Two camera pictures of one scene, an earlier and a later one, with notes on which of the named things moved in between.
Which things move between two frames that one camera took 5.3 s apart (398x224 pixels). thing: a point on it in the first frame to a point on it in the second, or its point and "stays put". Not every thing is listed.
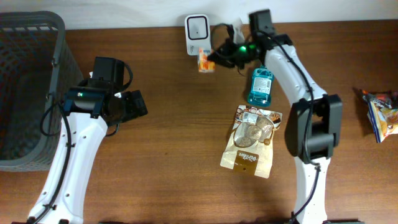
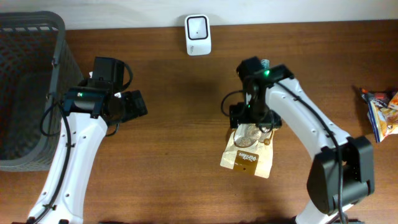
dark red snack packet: (388, 98) stays put
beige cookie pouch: (249, 150) stays put
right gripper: (226, 55) to (238, 113)
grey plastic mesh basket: (37, 66) stays put
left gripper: (135, 105) stays put
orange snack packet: (204, 65) to (393, 102)
